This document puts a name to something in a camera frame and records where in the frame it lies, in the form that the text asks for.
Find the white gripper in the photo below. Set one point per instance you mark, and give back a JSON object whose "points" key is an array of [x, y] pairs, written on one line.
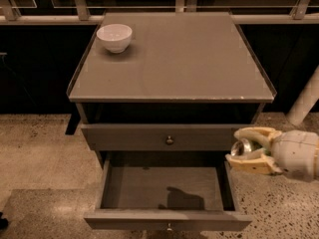
{"points": [[294, 153]]}

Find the green soda can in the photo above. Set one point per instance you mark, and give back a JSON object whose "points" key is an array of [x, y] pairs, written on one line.
{"points": [[244, 146]]}

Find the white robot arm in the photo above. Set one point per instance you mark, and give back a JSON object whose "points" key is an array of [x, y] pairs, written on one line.
{"points": [[266, 150]]}

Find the grey top drawer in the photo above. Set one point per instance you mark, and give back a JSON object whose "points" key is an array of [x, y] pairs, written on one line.
{"points": [[149, 137]]}

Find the brass top drawer knob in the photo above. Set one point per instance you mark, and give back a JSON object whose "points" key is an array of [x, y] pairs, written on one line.
{"points": [[169, 140]]}

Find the grey drawer cabinet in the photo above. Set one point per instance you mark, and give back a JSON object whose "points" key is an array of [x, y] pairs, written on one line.
{"points": [[178, 69]]}

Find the open grey middle drawer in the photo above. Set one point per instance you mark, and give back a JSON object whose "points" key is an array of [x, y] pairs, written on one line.
{"points": [[147, 197]]}

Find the white ceramic bowl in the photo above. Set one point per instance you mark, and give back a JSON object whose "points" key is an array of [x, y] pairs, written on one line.
{"points": [[115, 37]]}

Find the metal window railing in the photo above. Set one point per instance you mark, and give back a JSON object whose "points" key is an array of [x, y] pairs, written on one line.
{"points": [[44, 12]]}

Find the black object at floor edge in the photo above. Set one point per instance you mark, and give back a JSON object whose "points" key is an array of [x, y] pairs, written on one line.
{"points": [[3, 222]]}

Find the white cylindrical post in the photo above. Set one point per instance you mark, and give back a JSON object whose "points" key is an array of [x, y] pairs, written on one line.
{"points": [[306, 100]]}

